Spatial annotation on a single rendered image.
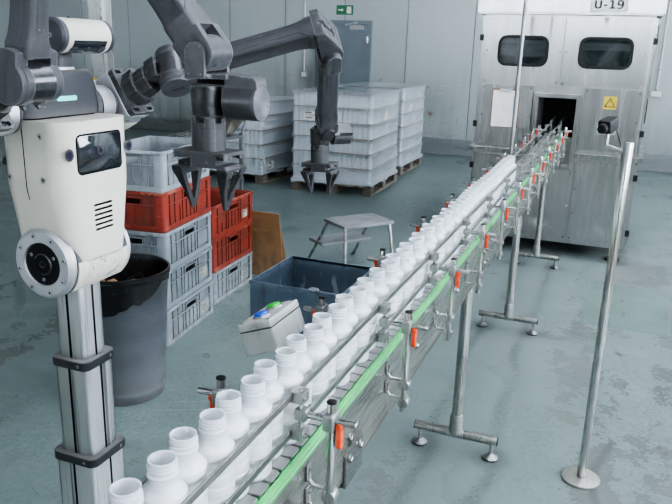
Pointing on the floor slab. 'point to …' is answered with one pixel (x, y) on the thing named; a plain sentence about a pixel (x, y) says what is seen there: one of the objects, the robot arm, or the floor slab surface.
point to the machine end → (570, 102)
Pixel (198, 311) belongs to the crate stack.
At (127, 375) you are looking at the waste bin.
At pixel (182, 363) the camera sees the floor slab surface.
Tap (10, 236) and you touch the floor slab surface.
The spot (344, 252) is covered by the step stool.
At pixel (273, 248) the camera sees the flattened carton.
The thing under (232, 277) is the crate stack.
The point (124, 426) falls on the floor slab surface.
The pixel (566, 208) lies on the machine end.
